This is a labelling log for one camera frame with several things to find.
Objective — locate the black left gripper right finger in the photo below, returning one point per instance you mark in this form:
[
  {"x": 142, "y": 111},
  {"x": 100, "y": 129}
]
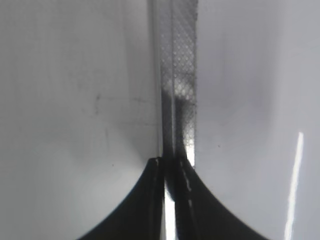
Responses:
[{"x": 199, "y": 215}]

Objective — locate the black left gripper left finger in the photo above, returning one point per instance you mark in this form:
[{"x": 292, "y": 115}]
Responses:
[{"x": 139, "y": 215}]

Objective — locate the white board with metal frame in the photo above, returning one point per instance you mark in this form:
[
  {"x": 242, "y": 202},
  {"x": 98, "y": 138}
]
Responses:
[{"x": 90, "y": 90}]

